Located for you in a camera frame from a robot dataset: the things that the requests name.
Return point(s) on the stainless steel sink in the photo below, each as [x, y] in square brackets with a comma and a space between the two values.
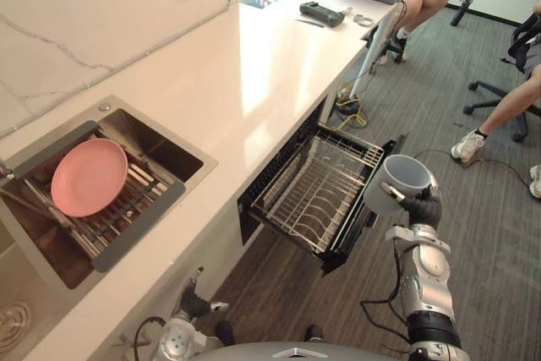
[169, 154]

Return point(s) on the pink plate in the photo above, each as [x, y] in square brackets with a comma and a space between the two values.
[89, 177]

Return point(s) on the round sink drain strainer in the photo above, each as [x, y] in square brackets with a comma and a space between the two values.
[12, 319]

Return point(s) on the black office chair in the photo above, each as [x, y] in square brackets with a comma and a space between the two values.
[498, 101]
[395, 46]

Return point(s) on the robot dark foot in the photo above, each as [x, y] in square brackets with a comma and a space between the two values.
[225, 332]
[314, 332]

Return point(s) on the round metal sink button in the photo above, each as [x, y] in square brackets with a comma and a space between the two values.
[105, 107]

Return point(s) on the robot right arm silver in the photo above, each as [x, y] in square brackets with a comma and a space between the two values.
[429, 280]

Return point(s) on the grey cup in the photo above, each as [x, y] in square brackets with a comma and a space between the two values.
[386, 187]

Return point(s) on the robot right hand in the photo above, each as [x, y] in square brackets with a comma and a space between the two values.
[422, 211]

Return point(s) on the black pen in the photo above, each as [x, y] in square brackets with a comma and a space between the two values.
[310, 22]

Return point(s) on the black dishwasher drawer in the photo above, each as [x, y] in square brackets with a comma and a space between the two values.
[338, 257]

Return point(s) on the robot grey torso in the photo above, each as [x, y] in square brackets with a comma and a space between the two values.
[308, 352]

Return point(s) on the black handheld controller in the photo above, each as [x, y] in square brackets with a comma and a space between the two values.
[321, 12]

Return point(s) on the robot left arm silver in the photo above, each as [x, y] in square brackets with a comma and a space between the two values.
[179, 342]

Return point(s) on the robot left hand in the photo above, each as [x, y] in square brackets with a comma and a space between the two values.
[195, 301]

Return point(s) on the grey sink drying rack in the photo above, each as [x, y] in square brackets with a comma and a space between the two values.
[165, 204]

